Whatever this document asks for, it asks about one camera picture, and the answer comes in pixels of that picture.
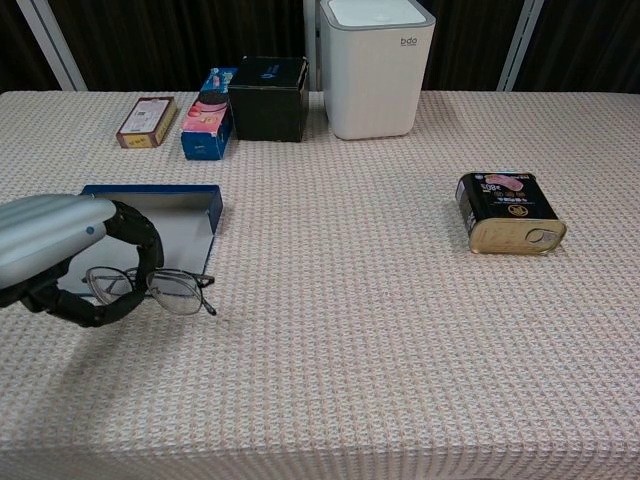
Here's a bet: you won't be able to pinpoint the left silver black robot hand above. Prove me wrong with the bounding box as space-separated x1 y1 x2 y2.
0 194 165 330

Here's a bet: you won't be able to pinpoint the blue glasses case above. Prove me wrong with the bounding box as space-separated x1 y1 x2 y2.
79 184 224 301

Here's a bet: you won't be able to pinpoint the thin metal-frame eyeglasses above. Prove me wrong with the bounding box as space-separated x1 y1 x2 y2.
82 265 218 317

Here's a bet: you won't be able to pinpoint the brown small packet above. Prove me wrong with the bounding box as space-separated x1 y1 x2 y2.
115 96 179 150

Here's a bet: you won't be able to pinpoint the blue pink cookie box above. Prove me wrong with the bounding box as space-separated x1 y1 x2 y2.
180 66 239 162

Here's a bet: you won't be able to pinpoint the black cardboard box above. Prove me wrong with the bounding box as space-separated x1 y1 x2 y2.
227 55 311 144

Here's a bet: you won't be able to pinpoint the beige textured tablecloth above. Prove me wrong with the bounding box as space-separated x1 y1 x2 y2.
0 89 640 480

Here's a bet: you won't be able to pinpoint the black pleated curtain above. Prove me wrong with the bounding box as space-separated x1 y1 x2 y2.
0 0 640 94

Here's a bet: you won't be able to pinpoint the white square trash bin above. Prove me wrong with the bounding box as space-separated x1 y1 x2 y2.
319 0 437 141

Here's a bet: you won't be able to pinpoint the black gold luncheon meat can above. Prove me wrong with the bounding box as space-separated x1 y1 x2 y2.
454 171 568 257

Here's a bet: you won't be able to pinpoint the grey aluminium frame post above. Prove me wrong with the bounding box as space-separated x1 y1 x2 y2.
14 0 89 92
496 0 544 92
303 0 322 92

